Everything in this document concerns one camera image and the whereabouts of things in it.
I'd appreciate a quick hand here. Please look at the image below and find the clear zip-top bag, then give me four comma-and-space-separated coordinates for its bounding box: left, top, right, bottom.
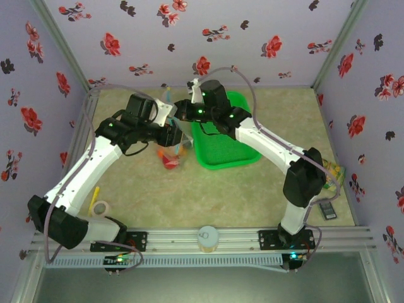
157, 87, 195, 171

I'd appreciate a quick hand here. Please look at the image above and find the white slotted cable duct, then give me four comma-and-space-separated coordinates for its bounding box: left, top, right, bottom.
47, 254, 283, 269

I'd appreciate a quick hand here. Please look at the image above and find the green yellow snack packet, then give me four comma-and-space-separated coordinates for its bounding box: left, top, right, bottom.
320, 158, 347, 193

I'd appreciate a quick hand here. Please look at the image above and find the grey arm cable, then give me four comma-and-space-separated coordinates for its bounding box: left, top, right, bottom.
197, 65, 343, 272
44, 83, 158, 264

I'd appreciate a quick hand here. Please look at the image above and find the black handheld device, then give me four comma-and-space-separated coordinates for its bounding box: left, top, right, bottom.
317, 200, 338, 221

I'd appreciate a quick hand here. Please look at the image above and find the green plastic basket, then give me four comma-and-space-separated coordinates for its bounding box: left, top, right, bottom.
191, 90, 262, 170

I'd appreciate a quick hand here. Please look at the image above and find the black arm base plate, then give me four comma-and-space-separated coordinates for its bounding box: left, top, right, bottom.
258, 229, 315, 250
91, 230, 148, 253

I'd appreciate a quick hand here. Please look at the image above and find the beige tape roll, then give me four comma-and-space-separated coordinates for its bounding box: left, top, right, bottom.
91, 200, 110, 218

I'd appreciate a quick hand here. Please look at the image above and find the aluminium frame post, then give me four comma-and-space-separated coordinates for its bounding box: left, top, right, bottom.
311, 0, 370, 92
30, 0, 95, 95

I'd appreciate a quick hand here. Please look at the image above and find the red round fruit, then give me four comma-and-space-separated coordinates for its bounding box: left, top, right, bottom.
162, 156, 181, 170

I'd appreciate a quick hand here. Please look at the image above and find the aluminium frame side rail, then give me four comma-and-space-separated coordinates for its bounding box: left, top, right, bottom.
9, 88, 102, 303

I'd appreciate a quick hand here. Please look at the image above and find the grey left arm cable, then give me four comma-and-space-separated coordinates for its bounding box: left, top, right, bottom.
44, 83, 158, 264

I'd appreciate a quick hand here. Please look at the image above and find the grey right arm cable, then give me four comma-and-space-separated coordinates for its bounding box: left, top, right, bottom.
197, 65, 343, 272

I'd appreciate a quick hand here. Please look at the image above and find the small circuit board with LED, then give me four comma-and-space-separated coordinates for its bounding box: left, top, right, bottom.
282, 252, 309, 271
104, 254, 134, 266

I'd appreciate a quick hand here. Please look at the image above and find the yellow pen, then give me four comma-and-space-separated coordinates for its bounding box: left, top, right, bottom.
88, 186, 100, 213

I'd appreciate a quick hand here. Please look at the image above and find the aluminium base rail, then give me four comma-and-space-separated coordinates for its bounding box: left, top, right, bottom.
31, 226, 378, 253

